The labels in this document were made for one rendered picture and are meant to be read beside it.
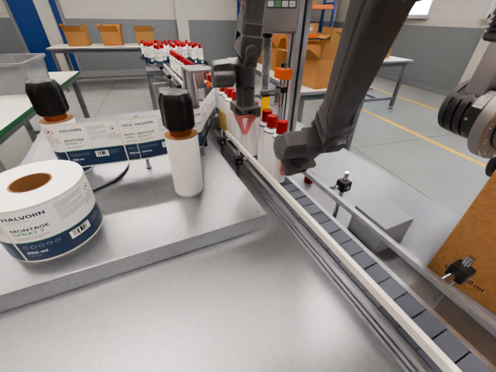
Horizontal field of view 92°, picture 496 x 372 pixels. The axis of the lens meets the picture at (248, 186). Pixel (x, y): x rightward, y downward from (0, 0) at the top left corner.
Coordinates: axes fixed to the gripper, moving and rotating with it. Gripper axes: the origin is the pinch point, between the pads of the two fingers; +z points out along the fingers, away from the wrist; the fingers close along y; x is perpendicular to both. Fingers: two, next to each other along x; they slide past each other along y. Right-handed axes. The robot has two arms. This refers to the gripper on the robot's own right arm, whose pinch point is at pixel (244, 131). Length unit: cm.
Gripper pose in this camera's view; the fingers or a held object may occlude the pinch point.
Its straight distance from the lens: 82.3
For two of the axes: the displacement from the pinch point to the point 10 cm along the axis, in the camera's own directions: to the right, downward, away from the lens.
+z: -0.2, 8.2, 5.7
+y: 4.1, 5.2, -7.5
